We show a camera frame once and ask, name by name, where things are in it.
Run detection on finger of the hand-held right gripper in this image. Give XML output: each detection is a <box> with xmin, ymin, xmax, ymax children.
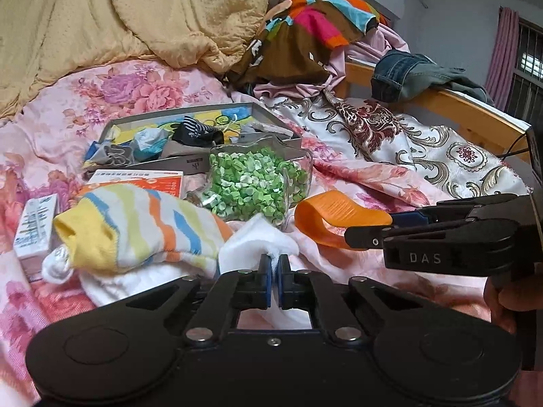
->
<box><xmin>344</xmin><ymin>217</ymin><xmax>523</xmax><ymax>251</ymax></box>
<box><xmin>390</xmin><ymin>194</ymin><xmax>519</xmax><ymax>226</ymax></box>

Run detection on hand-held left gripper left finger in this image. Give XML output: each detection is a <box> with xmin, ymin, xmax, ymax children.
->
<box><xmin>127</xmin><ymin>254</ymin><xmax>274</xmax><ymax>344</ymax></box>

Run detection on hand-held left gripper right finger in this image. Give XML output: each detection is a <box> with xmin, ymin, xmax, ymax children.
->
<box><xmin>278</xmin><ymin>254</ymin><xmax>425</xmax><ymax>344</ymax></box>

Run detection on white sock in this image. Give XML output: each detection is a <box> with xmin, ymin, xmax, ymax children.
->
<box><xmin>41</xmin><ymin>214</ymin><xmax>302</xmax><ymax>306</ymax></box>

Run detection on grey cartoon print tray box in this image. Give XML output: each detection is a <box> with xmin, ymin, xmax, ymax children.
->
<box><xmin>82</xmin><ymin>102</ymin><xmax>303</xmax><ymax>179</ymax></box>

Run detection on black dotted sock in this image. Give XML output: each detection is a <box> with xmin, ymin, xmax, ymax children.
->
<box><xmin>170</xmin><ymin>115</ymin><xmax>225</xmax><ymax>147</ymax></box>

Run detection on white wet wipe packet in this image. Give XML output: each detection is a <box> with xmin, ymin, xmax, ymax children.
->
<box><xmin>131</xmin><ymin>127</ymin><xmax>172</xmax><ymax>155</ymax></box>

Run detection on pale grey cloth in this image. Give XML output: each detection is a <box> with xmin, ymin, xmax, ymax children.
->
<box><xmin>95</xmin><ymin>144</ymin><xmax>136</xmax><ymax>168</ymax></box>

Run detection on person's right hand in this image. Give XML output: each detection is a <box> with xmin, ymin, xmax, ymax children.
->
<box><xmin>484</xmin><ymin>279</ymin><xmax>519</xmax><ymax>332</ymax></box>

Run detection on baroque patterned sheet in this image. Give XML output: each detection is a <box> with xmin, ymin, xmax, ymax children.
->
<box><xmin>259</xmin><ymin>93</ymin><xmax>531</xmax><ymax>204</ymax></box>

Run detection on jar of green paper stars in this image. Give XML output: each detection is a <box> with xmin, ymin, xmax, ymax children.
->
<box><xmin>187</xmin><ymin>133</ymin><xmax>315</xmax><ymax>230</ymax></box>

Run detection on striped pastel sock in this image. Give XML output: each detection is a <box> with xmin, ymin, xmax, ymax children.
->
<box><xmin>53</xmin><ymin>182</ymin><xmax>234</xmax><ymax>278</ymax></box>

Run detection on blue jeans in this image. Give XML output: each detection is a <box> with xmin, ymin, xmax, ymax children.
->
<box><xmin>371</xmin><ymin>50</ymin><xmax>495</xmax><ymax>103</ymax></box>

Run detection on grey face mask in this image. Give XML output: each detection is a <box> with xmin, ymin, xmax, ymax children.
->
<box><xmin>221</xmin><ymin>112</ymin><xmax>298</xmax><ymax>140</ymax></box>

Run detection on brown-grey cloth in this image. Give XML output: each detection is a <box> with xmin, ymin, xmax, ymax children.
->
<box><xmin>163</xmin><ymin>138</ymin><xmax>213</xmax><ymax>157</ymax></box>

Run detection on red and white carton box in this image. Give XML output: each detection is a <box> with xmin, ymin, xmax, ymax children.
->
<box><xmin>87</xmin><ymin>169</ymin><xmax>185</xmax><ymax>200</ymax></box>

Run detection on pink satin cloth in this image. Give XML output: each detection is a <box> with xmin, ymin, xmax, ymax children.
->
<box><xmin>252</xmin><ymin>23</ymin><xmax>412</xmax><ymax>102</ymax></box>

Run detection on barred window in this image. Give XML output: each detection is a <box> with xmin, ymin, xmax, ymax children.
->
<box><xmin>507</xmin><ymin>17</ymin><xmax>543</xmax><ymax>125</ymax></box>

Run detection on pink curtain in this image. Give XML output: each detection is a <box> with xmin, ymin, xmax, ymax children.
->
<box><xmin>484</xmin><ymin>6</ymin><xmax>520</xmax><ymax>102</ymax></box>

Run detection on brown colourful blanket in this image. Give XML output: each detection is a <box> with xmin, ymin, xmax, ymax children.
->
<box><xmin>229</xmin><ymin>0</ymin><xmax>389</xmax><ymax>94</ymax></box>

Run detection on small white carton box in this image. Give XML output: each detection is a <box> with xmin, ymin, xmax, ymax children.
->
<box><xmin>13</xmin><ymin>194</ymin><xmax>59</xmax><ymax>260</ymax></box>

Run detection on yellow quilted blanket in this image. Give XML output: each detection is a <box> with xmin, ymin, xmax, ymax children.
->
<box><xmin>0</xmin><ymin>0</ymin><xmax>276</xmax><ymax>119</ymax></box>

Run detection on black cable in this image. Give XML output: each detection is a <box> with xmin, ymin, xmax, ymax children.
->
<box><xmin>498</xmin><ymin>129</ymin><xmax>531</xmax><ymax>164</ymax></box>

